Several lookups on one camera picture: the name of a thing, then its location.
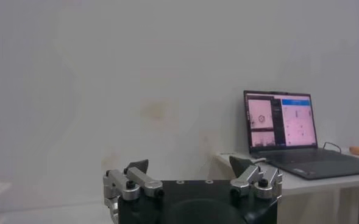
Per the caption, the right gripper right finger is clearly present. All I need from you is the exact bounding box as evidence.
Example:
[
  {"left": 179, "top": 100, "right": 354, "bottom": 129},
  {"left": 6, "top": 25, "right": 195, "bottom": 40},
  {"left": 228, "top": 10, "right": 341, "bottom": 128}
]
[{"left": 229, "top": 155, "right": 283, "bottom": 204}]

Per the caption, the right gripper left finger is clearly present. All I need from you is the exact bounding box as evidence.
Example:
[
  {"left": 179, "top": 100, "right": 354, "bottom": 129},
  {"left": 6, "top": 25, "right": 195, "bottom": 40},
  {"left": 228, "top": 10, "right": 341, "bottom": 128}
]
[{"left": 102, "top": 159, "right": 165, "bottom": 224}]

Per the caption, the black laptop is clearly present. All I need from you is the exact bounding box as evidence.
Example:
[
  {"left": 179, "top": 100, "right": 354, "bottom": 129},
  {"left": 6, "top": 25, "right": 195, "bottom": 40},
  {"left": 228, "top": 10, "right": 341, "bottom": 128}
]
[{"left": 243, "top": 89, "right": 359, "bottom": 181}]

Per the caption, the black power adapter cable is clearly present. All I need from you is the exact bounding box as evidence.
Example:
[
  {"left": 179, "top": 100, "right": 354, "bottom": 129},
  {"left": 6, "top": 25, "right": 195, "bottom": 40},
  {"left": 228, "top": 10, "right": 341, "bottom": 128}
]
[{"left": 321, "top": 141, "right": 343, "bottom": 154}]

